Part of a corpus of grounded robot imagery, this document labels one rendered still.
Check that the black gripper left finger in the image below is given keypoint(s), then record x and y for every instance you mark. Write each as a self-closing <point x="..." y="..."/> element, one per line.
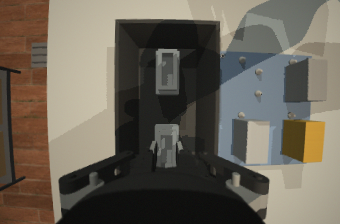
<point x="75" y="185"/>

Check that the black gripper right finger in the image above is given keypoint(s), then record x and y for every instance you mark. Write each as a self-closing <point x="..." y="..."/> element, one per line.
<point x="250" y="185"/>

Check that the yellow block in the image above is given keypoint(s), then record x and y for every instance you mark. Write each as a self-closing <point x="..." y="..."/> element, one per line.
<point x="303" y="140"/>

